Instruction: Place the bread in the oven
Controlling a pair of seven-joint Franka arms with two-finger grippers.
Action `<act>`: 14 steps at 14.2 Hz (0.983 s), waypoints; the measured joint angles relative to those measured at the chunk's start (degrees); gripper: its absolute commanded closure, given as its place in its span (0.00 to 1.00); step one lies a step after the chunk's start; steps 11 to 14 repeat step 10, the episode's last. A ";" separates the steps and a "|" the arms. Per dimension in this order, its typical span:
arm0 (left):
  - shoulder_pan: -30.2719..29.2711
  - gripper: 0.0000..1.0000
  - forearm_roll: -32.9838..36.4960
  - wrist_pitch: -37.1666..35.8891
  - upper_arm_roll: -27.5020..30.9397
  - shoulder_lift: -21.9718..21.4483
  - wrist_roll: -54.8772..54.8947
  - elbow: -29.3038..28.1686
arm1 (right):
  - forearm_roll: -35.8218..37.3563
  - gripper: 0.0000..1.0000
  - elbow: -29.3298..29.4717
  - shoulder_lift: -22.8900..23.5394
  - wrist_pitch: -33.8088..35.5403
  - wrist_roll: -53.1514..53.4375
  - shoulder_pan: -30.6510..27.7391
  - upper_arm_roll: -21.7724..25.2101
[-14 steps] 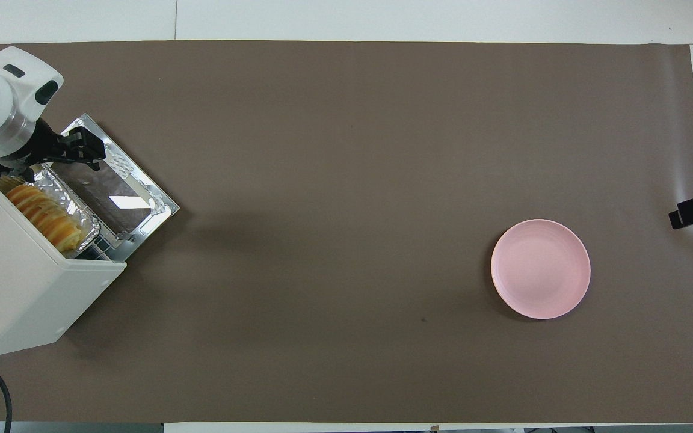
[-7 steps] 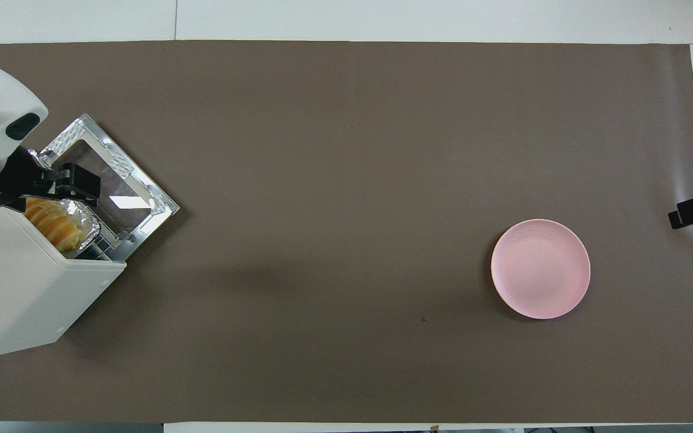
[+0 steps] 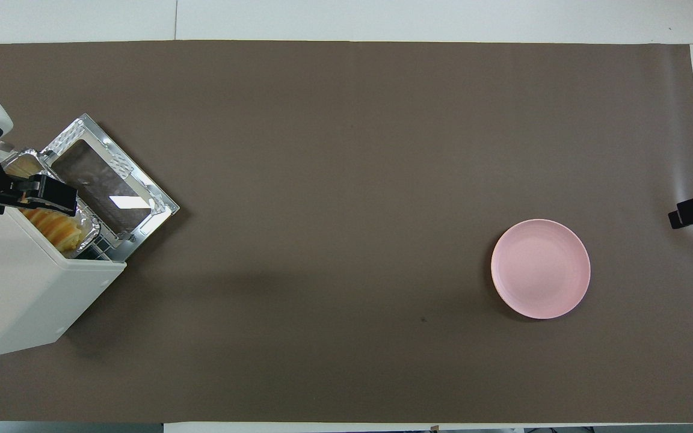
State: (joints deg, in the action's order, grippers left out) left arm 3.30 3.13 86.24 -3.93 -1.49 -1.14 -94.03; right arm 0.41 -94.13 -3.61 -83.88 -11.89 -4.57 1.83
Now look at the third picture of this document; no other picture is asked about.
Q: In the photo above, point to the aluminium foil tray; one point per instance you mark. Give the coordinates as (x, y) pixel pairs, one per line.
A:
(89, 231)

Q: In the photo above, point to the brown table mat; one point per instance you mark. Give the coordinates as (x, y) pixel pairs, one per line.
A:
(334, 210)

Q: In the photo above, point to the cream toaster oven body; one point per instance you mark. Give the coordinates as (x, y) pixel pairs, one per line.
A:
(15, 294)

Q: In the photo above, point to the glass oven door metal frame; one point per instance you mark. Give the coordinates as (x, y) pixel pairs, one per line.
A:
(142, 186)

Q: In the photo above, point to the pink round plate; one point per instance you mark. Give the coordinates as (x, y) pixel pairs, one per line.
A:
(540, 269)

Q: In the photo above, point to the sliced orange bread loaf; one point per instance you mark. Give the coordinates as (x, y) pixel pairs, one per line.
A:
(58, 228)

